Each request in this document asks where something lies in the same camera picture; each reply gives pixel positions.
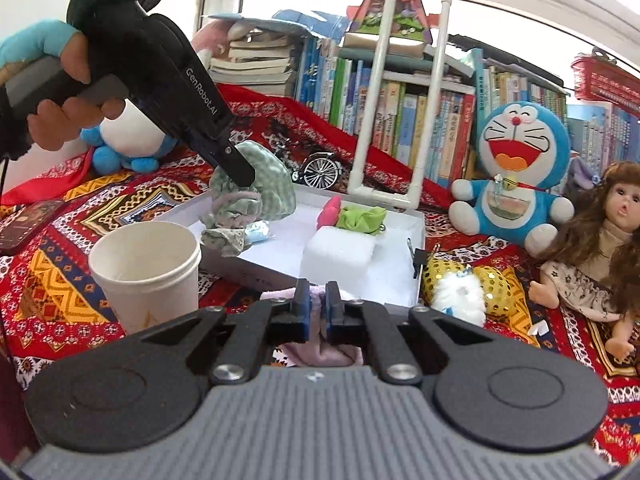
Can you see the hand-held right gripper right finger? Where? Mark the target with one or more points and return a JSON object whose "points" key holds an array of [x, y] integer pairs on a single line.
{"points": [[332, 315]]}

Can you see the green checked cloth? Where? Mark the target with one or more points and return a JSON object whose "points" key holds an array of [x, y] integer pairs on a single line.
{"points": [[270, 180]]}

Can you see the colourful triangular cardboard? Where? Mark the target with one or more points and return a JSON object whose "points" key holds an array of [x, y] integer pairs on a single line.
{"points": [[370, 15]]}

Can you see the light green fabric scrunchie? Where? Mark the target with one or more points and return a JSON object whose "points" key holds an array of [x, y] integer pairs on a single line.
{"points": [[360, 220]]}

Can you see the red plastic basket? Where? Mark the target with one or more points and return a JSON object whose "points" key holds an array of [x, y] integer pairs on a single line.
{"points": [[605, 77]]}

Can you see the dark smartphone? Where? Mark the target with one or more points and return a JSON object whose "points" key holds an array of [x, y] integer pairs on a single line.
{"points": [[25, 227]]}

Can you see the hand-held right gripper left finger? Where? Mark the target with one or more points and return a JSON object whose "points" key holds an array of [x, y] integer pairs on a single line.
{"points": [[302, 315]]}

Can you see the pink plush toy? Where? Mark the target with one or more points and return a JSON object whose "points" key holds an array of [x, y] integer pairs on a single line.
{"points": [[210, 35]]}

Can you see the blue packet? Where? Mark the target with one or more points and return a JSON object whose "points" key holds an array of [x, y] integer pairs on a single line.
{"points": [[260, 232]]}

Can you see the purple blue stuffed toy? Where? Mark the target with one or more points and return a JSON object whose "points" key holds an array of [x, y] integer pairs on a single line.
{"points": [[580, 175]]}

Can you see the pink cloth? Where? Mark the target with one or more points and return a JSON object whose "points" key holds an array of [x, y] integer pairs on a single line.
{"points": [[320, 355]]}

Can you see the white fluffy plush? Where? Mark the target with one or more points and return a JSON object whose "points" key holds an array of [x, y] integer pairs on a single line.
{"points": [[460, 295]]}

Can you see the black binder clip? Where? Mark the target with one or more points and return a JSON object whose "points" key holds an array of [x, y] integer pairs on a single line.
{"points": [[419, 260]]}

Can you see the row of upright books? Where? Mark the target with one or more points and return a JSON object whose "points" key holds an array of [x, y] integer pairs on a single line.
{"points": [[400, 110]]}

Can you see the white paper cup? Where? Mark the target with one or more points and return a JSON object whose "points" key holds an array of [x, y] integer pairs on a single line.
{"points": [[150, 285]]}

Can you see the red patterned blanket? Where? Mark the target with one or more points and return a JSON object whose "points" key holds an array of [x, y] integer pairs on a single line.
{"points": [[60, 300]]}

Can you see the gold sequin plush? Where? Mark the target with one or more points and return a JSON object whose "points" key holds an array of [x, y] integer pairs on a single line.
{"points": [[495, 285]]}

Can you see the blue plastic folder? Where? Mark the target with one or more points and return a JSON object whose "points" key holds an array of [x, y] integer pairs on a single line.
{"points": [[300, 22]]}

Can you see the white foam block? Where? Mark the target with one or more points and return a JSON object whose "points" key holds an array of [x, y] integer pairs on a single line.
{"points": [[340, 255]]}

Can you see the white shallow box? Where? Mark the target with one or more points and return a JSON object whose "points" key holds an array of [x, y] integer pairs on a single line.
{"points": [[395, 270]]}

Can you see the miniature metal bicycle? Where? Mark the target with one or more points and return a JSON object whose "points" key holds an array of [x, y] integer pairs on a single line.
{"points": [[322, 172]]}

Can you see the white pipe frame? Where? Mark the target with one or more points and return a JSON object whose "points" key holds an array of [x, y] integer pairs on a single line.
{"points": [[380, 85]]}

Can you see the brown haired doll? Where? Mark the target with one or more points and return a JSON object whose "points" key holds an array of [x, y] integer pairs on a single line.
{"points": [[590, 270]]}

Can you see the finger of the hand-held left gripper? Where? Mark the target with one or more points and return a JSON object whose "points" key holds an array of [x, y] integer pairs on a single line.
{"points": [[232, 160]]}

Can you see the person's left hand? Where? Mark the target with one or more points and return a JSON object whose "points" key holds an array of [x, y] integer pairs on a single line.
{"points": [[75, 60]]}

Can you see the blue cat plush toy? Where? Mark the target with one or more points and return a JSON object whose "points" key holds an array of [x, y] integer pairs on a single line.
{"points": [[510, 210]]}

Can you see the pink soft toy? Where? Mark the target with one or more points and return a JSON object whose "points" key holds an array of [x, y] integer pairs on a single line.
{"points": [[331, 212]]}

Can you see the stack of flat books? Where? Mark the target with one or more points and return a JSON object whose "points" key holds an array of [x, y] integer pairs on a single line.
{"points": [[250, 65]]}

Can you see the round blue plush toy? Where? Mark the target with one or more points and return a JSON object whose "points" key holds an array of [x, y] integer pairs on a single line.
{"points": [[130, 135]]}

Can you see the white paper scrap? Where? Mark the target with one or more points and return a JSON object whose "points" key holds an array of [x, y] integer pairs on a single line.
{"points": [[538, 329]]}

